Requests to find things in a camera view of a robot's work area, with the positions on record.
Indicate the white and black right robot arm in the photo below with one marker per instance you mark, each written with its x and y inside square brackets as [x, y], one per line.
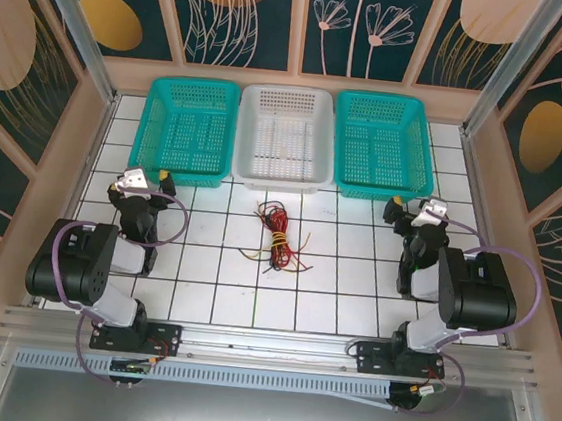
[478, 291]

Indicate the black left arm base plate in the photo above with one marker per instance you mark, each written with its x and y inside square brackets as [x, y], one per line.
[167, 339]

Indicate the teal perforated plastic basket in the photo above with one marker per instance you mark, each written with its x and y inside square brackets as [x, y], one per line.
[184, 130]
[383, 146]

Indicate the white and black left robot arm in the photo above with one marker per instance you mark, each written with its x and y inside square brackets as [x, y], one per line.
[80, 260]

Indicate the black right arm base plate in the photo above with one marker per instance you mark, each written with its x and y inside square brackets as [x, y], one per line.
[371, 358]

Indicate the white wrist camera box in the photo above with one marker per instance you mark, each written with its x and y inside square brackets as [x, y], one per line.
[133, 180]
[431, 211]

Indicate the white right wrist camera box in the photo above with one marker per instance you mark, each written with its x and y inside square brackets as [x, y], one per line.
[431, 211]

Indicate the aluminium mounting rail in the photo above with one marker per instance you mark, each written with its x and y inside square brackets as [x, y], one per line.
[267, 342]

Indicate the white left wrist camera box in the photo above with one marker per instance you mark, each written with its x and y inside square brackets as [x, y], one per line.
[133, 180]

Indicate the white perforated plastic basket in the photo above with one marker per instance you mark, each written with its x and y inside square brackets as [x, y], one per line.
[284, 135]

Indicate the grey metal sheet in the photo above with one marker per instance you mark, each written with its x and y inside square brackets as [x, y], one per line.
[259, 419]

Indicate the small controller board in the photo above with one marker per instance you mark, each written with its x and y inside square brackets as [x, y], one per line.
[425, 389]
[131, 367]

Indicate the aluminium frame post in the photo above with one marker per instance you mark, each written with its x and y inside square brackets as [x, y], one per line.
[520, 70]
[73, 23]

